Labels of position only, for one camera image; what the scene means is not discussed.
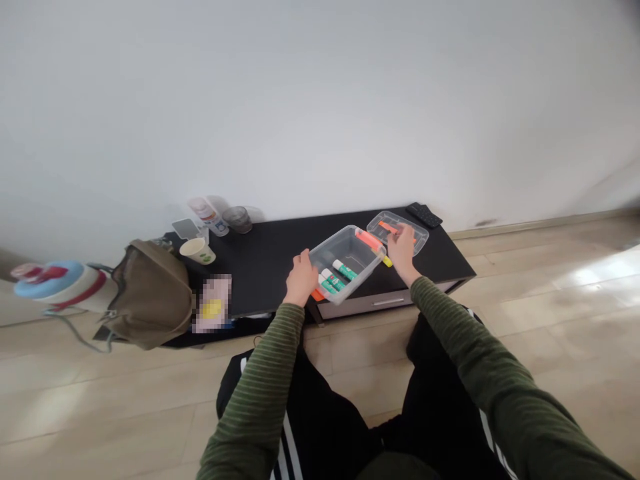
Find person's right hand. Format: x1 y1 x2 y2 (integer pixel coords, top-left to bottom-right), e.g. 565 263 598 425
387 223 424 291

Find person's left hand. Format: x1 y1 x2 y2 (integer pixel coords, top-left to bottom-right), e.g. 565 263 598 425
283 248 321 307

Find person's right fingers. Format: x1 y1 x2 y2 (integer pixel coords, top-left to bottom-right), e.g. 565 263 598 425
387 223 418 252

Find person's left fingers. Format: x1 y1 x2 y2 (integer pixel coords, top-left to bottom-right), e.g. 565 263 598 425
292 248 321 286

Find clear plastic storage box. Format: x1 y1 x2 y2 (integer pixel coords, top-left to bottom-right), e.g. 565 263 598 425
307 225 389 307

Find clear plastic box lid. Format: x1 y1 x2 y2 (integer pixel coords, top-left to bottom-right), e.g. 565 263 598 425
365 211 431 259

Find black remote control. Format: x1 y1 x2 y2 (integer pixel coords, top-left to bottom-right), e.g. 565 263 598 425
404 201 445 229

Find black low cabinet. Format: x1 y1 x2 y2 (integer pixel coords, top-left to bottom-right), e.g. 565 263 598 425
159 204 477 349

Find grey glass tumbler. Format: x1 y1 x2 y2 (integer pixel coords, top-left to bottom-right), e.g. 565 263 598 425
221 205 255 235

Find white spray bottle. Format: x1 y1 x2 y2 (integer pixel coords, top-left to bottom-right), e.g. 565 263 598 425
187 195 231 238

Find white paper cup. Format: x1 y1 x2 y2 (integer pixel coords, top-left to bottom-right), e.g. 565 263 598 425
178 237 217 267

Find small white standing mirror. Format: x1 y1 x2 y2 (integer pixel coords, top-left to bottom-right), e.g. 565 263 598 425
171 217 197 241

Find olive green backpack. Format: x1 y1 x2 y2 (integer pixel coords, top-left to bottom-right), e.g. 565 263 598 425
93 238 197 352

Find person's legs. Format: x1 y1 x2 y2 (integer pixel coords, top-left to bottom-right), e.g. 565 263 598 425
215 305 521 480

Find white bottle with blue lid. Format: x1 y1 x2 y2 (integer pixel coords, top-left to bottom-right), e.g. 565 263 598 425
10 258 109 315

